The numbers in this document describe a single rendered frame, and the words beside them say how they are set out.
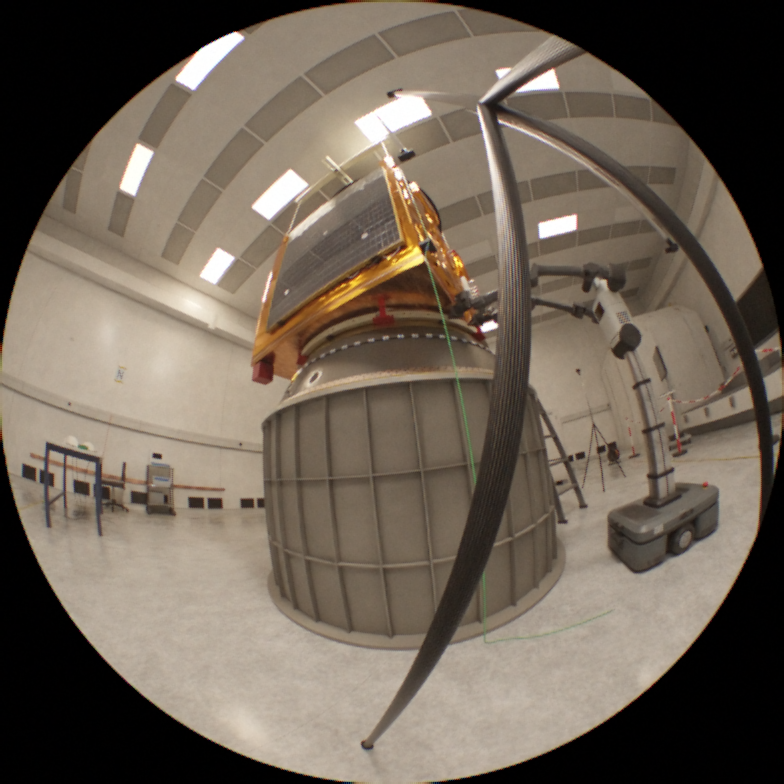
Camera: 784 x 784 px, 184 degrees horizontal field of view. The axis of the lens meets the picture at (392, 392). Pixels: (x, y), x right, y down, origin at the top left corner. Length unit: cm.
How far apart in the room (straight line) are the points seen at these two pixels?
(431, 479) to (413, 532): 22
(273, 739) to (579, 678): 84
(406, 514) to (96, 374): 582
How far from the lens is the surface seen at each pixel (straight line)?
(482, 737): 86
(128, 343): 616
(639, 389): 163
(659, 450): 163
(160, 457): 514
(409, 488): 97
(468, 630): 121
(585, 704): 93
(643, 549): 145
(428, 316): 154
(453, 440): 101
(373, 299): 146
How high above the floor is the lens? 77
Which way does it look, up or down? 20 degrees up
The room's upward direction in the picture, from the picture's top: 6 degrees counter-clockwise
